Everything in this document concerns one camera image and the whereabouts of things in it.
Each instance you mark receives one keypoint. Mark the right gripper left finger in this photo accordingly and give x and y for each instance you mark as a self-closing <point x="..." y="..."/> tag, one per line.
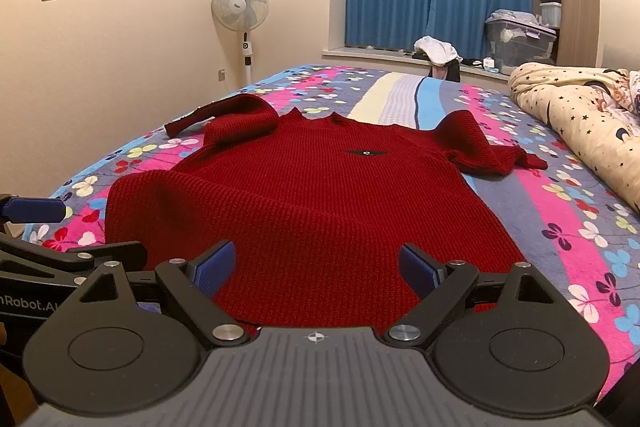
<point x="189" y="288"/>

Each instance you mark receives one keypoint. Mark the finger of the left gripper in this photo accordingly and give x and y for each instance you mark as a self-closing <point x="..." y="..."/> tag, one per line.
<point x="21" y="210"/>

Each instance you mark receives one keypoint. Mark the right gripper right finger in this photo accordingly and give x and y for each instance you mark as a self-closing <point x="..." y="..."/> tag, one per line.
<point x="442" y="289"/>

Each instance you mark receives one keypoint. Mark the red knit sweater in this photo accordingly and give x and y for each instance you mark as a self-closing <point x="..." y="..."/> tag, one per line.
<point x="318" y="210"/>

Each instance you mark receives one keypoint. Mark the white clothes pile on sill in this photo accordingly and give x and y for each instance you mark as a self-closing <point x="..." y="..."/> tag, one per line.
<point x="438" y="52"/>

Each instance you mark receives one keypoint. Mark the colourful floral bed blanket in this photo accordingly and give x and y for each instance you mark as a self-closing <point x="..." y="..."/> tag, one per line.
<point x="565" y="221"/>

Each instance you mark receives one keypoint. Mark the cream star-print duvet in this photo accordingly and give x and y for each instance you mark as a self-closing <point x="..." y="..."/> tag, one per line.
<point x="594" y="111"/>

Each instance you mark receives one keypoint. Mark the white standing fan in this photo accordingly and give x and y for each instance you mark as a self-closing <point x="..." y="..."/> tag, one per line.
<point x="243" y="17"/>

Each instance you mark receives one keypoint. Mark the white box on shelf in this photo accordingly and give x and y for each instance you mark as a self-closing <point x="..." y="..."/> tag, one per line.
<point x="551" y="14"/>

